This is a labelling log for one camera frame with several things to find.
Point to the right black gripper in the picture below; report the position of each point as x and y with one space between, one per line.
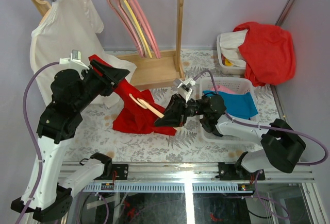
175 113

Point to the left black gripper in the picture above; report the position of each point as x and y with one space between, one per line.
112 75

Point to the light wooden hanger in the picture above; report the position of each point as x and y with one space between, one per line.
145 105

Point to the red t shirt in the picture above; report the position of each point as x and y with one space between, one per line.
132 118

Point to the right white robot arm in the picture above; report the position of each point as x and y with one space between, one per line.
281 146

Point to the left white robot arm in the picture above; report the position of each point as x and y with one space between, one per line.
72 91

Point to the white t shirt on hanger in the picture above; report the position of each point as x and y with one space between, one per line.
71 25

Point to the yellow hanger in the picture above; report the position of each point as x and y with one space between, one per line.
134 28

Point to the pink hanger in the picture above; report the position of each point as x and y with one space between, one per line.
145 26
113 4

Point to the wooden clothes rack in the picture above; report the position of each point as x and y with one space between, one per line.
159 73

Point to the floral table cloth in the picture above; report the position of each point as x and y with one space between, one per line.
95 133

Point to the white laundry basket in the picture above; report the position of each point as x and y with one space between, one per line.
239 86

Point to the rear white basket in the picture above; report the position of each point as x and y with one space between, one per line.
228 70

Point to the white garment in rear basket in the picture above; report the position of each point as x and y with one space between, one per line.
229 46

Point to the red garment on rear basket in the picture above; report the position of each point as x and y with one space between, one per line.
269 54

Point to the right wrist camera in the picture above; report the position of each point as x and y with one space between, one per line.
184 88

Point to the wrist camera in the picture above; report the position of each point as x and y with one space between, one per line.
184 88
74 61

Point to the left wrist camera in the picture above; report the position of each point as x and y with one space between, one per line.
74 61

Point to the aluminium rail frame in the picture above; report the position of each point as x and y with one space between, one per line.
144 192

